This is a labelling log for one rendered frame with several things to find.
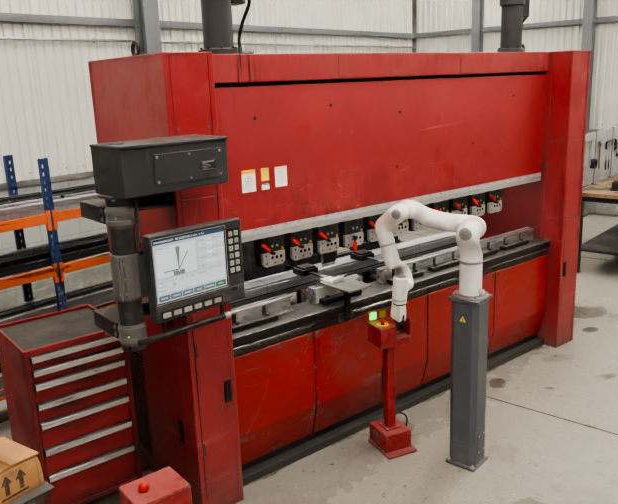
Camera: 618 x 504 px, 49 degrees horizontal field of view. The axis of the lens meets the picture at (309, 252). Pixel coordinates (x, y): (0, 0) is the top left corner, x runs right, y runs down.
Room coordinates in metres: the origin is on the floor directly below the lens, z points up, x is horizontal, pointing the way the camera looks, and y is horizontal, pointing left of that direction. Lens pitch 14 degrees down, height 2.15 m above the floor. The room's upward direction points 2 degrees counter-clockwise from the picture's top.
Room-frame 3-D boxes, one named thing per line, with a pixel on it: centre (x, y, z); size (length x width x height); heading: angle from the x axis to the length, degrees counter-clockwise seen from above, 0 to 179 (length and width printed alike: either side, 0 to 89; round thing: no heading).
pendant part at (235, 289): (2.71, 0.49, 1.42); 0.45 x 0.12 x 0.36; 133
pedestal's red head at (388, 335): (3.67, -0.45, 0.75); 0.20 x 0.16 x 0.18; 114
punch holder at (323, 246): (3.86, -0.10, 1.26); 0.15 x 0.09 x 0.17; 128
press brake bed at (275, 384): (4.24, -0.65, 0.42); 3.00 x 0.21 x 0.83; 128
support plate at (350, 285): (3.76, -0.21, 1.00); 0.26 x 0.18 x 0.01; 38
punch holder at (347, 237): (3.98, -0.25, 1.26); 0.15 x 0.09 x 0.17; 128
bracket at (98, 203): (2.85, 0.74, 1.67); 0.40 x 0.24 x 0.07; 128
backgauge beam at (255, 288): (4.36, -0.24, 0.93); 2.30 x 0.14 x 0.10; 128
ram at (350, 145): (4.28, -0.62, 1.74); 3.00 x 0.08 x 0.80; 128
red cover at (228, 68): (4.27, -0.63, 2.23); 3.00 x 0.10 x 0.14; 128
